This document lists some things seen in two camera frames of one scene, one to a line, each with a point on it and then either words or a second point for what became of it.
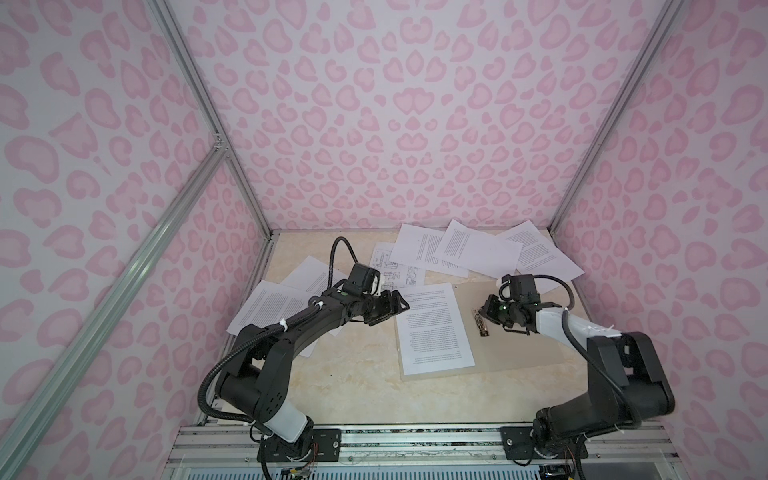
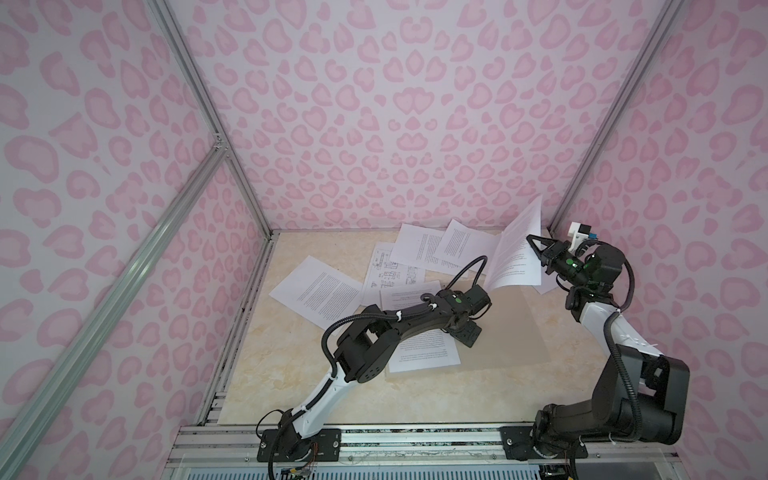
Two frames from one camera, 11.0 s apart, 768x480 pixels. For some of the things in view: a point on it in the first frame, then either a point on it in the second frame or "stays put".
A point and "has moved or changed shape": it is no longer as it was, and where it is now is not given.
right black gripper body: [512, 307] → [573, 271]
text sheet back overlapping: [474, 249] stays put
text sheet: [416, 246] stays put
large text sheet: [431, 334] has moved or changed shape
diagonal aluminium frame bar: [24, 440] stays put
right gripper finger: [497, 314] → [552, 264]
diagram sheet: [394, 274] stays put
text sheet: [269, 304] → [515, 261]
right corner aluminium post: [670, 14] stays put
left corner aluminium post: [195, 83] stays put
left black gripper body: [367, 302] → [466, 334]
